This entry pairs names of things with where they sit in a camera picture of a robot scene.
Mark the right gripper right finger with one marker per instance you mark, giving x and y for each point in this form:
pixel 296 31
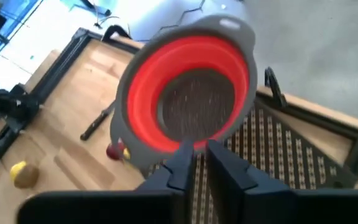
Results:
pixel 275 208

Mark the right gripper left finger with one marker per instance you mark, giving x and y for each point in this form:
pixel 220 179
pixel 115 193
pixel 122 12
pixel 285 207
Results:
pixel 120 208

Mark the yellow toy lemon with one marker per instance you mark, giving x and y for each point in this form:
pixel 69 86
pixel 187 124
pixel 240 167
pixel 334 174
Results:
pixel 126 154
pixel 16 168

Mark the red collapsible colander grey rim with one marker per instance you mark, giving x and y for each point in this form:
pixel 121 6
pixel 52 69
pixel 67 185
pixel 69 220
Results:
pixel 148 93

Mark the dark red toy plum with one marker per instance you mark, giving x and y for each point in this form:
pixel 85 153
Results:
pixel 114 151

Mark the black perforated metal shelf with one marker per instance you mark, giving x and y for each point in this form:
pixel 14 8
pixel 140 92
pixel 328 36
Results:
pixel 278 140

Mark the brown toy kiwi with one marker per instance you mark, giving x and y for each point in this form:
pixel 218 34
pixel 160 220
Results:
pixel 27 179

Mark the black kitchen knife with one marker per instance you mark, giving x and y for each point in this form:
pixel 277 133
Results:
pixel 98 123

